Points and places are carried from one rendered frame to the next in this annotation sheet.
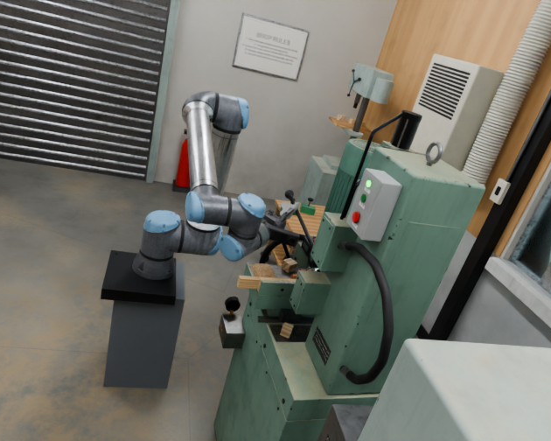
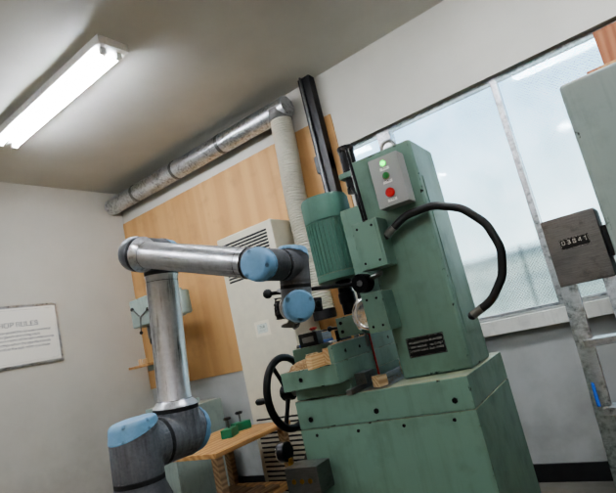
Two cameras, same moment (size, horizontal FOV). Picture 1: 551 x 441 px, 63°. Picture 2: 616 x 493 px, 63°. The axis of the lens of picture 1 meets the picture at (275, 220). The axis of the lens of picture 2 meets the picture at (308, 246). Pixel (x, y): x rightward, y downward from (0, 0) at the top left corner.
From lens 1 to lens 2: 1.21 m
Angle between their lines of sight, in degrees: 50
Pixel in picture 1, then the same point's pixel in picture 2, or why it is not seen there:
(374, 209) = (402, 171)
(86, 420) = not seen: outside the picture
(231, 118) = not seen: hidden behind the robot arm
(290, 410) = (471, 391)
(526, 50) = (294, 194)
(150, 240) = (137, 452)
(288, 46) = (37, 327)
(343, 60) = (104, 319)
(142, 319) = not seen: outside the picture
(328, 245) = (379, 237)
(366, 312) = (445, 262)
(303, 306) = (390, 318)
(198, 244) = (191, 429)
